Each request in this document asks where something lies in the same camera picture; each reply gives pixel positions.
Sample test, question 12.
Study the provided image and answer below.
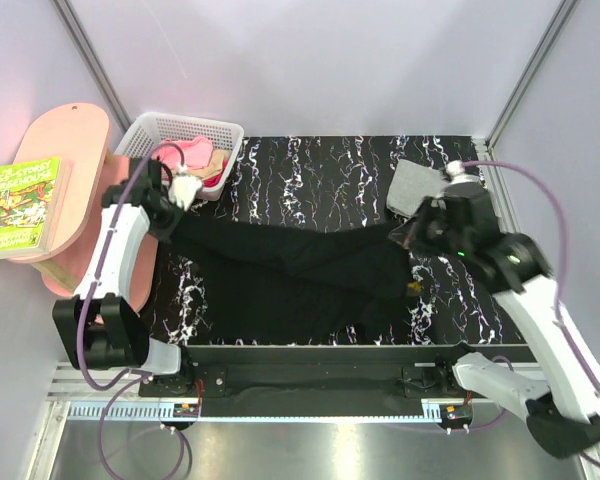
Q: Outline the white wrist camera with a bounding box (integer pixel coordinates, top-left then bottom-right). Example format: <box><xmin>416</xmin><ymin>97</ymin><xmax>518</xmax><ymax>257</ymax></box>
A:
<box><xmin>443</xmin><ymin>160</ymin><xmax>480</xmax><ymax>185</ymax></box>
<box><xmin>168</xmin><ymin>165</ymin><xmax>204</xmax><ymax>211</ymax></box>

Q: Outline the white plastic laundry basket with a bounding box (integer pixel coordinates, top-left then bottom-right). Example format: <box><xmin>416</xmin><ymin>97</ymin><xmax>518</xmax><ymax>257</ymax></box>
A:
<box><xmin>115</xmin><ymin>112</ymin><xmax>244</xmax><ymax>201</ymax></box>

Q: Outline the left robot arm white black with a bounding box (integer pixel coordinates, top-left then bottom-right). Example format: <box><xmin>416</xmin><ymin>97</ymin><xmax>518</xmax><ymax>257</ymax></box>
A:
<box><xmin>52</xmin><ymin>159</ymin><xmax>203</xmax><ymax>396</ymax></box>

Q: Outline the magenta garment in basket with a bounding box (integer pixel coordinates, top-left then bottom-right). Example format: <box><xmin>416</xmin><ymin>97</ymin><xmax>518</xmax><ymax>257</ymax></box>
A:
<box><xmin>203</xmin><ymin>174</ymin><xmax>222</xmax><ymax>189</ymax></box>

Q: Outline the black t shirt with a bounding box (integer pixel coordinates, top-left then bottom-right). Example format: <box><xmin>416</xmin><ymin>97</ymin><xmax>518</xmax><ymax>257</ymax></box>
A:
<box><xmin>171</xmin><ymin>214</ymin><xmax>415</xmax><ymax>344</ymax></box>

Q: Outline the green treehouse book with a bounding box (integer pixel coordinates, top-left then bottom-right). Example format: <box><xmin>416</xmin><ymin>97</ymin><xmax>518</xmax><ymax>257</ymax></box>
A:
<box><xmin>0</xmin><ymin>157</ymin><xmax>71</xmax><ymax>260</ymax></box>

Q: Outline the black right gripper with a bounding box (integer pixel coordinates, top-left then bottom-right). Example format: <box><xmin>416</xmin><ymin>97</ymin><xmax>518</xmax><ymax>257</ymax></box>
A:
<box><xmin>391</xmin><ymin>195</ymin><xmax>471</xmax><ymax>261</ymax></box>

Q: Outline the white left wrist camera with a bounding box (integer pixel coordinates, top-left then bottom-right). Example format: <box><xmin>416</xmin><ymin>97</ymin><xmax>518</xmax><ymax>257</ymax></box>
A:
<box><xmin>168</xmin><ymin>165</ymin><xmax>204</xmax><ymax>211</ymax></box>

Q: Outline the pink garment in basket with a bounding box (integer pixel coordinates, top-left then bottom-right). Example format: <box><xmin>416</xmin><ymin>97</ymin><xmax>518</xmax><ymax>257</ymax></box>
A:
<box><xmin>152</xmin><ymin>136</ymin><xmax>214</xmax><ymax>171</ymax></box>

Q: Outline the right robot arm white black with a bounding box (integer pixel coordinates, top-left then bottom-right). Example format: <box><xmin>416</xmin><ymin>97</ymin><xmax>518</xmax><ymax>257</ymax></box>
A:
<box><xmin>390</xmin><ymin>182</ymin><xmax>600</xmax><ymax>459</ymax></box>

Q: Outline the pink tiered shelf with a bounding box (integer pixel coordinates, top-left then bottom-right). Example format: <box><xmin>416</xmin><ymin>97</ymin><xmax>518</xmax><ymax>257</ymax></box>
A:
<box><xmin>10</xmin><ymin>103</ymin><xmax>163</xmax><ymax>326</ymax></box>

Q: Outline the beige garment in basket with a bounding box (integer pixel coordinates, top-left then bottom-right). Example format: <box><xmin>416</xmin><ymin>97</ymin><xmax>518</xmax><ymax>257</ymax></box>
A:
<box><xmin>192</xmin><ymin>149</ymin><xmax>229</xmax><ymax>181</ymax></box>

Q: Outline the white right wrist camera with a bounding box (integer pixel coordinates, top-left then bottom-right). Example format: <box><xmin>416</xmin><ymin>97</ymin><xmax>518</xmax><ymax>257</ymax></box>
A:
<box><xmin>443</xmin><ymin>160</ymin><xmax>480</xmax><ymax>185</ymax></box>

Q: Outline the aluminium frame rail front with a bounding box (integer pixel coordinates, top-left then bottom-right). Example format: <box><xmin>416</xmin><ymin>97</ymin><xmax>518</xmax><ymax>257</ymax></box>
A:
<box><xmin>44</xmin><ymin>362</ymin><xmax>592</xmax><ymax>426</ymax></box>

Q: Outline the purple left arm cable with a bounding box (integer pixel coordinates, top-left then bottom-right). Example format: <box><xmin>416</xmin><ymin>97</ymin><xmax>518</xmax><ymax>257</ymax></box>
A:
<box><xmin>72</xmin><ymin>142</ymin><xmax>194</xmax><ymax>477</ymax></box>

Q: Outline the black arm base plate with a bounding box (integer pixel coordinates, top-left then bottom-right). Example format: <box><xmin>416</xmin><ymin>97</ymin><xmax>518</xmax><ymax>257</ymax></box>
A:
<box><xmin>138</xmin><ymin>344</ymin><xmax>494</xmax><ymax>419</ymax></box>

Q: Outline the folded grey t shirt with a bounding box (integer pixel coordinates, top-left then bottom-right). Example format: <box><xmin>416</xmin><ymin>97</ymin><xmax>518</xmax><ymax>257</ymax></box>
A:
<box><xmin>386</xmin><ymin>160</ymin><xmax>451</xmax><ymax>218</ymax></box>

